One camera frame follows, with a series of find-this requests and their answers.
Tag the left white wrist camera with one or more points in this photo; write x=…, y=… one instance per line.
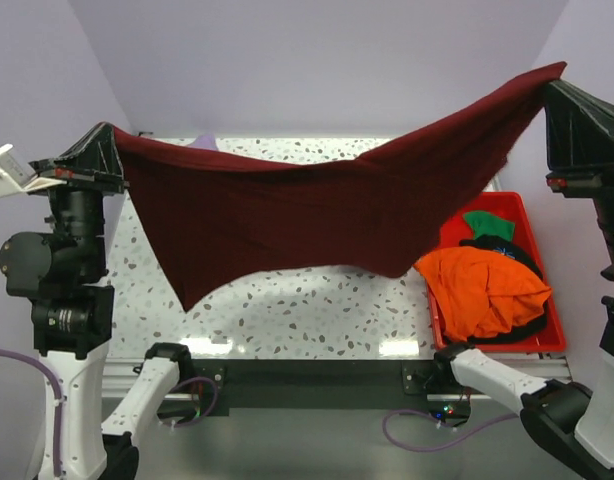
x=18, y=177

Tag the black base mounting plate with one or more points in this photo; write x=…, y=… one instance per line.
x=379, y=397

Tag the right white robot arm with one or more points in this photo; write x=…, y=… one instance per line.
x=571, y=421

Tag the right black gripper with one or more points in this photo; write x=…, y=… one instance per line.
x=586, y=138

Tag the maroon t shirt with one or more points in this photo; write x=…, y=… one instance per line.
x=213, y=217

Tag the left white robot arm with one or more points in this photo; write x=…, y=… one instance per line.
x=60, y=273

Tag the folded lilac t shirt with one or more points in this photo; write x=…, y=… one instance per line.
x=204, y=142

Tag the black t shirt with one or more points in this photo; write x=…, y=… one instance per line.
x=500, y=245

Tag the orange t shirt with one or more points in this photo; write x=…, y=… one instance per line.
x=481, y=293

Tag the red plastic bin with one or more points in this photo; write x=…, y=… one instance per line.
x=509, y=206

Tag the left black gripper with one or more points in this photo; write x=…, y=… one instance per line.
x=95, y=158

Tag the green t shirt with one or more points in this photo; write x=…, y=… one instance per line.
x=483, y=223

